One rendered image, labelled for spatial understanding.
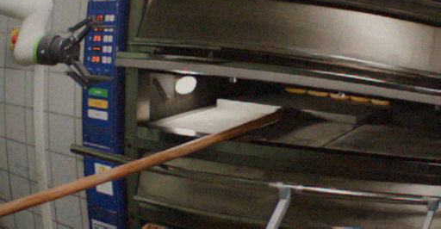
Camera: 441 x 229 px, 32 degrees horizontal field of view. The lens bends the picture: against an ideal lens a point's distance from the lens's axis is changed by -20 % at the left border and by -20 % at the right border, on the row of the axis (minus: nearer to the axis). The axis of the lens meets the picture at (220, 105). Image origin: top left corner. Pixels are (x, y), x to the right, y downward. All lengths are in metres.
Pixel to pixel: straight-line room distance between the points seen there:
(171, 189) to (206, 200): 0.13
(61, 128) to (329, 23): 1.11
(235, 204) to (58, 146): 0.76
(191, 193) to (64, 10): 0.82
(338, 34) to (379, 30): 0.15
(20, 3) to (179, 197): 0.94
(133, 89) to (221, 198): 0.45
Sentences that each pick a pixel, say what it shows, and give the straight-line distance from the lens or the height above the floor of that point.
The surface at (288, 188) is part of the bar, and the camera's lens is 2.26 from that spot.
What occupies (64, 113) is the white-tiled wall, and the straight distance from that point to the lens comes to 3.13.
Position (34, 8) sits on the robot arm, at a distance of 2.46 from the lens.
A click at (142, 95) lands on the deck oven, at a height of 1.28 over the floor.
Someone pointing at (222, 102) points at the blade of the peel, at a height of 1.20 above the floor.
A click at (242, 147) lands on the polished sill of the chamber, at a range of 2.74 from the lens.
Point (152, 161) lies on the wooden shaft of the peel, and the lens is 2.38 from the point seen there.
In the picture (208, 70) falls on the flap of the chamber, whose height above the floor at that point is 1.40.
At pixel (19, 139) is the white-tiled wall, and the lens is 3.35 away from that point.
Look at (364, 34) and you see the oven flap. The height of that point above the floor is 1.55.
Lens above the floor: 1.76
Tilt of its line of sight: 10 degrees down
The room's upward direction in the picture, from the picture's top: 2 degrees clockwise
